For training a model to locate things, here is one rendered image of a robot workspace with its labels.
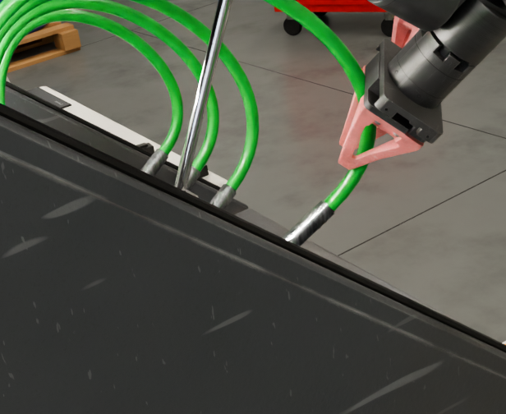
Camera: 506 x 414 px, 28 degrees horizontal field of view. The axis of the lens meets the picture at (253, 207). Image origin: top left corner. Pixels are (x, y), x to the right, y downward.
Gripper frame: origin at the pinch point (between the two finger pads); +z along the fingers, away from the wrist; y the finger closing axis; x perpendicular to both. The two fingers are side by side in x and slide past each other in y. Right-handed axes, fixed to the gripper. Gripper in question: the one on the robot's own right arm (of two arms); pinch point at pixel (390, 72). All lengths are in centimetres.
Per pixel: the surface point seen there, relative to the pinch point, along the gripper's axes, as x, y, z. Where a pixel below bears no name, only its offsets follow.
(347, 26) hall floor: -403, -188, -16
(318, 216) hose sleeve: 17.6, 7.5, 15.1
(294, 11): 17.5, 21.0, 0.9
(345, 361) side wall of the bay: 42.6, 13.7, 19.2
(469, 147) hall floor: -223, -171, 0
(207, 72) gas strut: 41, 34, 7
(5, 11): 14.7, 41.0, 14.0
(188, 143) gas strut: 41, 32, 12
